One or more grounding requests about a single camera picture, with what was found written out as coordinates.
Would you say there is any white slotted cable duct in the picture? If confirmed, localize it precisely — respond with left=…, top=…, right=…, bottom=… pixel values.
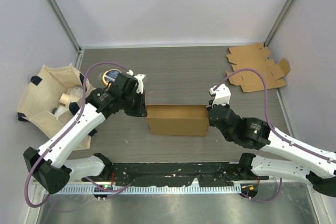
left=57, top=183, right=242, bottom=195

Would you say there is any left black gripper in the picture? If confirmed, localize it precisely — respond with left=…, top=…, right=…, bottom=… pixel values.
left=121, top=89, right=148, bottom=117

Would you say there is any large brown cardboard box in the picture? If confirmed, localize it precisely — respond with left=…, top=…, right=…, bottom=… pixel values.
left=146, top=105, right=209, bottom=136

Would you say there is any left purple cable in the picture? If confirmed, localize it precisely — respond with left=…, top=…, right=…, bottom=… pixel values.
left=24, top=61, right=137, bottom=207

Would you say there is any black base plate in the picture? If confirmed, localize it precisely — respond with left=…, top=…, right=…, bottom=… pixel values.
left=90, top=162, right=257, bottom=187

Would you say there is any purple cable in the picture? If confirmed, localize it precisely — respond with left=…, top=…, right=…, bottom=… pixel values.
left=24, top=61, right=137, bottom=207
left=212, top=68, right=336, bottom=204

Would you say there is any yellow masking tape roll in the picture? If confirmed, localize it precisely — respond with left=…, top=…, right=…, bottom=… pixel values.
left=102, top=69, right=121, bottom=86

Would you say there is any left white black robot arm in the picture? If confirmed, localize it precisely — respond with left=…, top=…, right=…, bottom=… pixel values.
left=23, top=73, right=147, bottom=194

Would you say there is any cardboard tube in bag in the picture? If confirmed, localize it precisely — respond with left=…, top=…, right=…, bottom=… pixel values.
left=59, top=93, right=71, bottom=106

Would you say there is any right aluminium frame post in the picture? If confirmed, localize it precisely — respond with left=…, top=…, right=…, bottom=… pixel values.
left=264, top=0, right=296, bottom=47

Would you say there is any aluminium frame post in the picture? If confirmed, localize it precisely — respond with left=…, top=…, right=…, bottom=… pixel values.
left=46, top=0, right=81, bottom=53
left=264, top=0, right=296, bottom=47

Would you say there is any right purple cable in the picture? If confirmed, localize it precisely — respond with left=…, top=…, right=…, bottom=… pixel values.
left=212, top=68, right=336, bottom=204

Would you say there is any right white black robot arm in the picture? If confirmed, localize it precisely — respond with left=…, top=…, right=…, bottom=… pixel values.
left=207, top=104, right=335, bottom=197

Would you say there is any left aluminium frame post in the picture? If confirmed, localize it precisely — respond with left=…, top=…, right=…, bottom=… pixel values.
left=46, top=0, right=81, bottom=53

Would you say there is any beige canvas tote bag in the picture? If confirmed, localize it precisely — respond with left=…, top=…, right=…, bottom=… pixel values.
left=17, top=65, right=84, bottom=138

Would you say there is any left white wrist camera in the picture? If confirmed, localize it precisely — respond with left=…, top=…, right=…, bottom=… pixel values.
left=127, top=70, right=146, bottom=94

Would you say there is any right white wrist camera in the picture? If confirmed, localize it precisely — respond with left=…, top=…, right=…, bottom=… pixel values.
left=209, top=84, right=231, bottom=108

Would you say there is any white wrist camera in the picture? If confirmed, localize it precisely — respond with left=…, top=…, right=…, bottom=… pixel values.
left=209, top=84, right=231, bottom=108
left=127, top=70, right=146, bottom=94

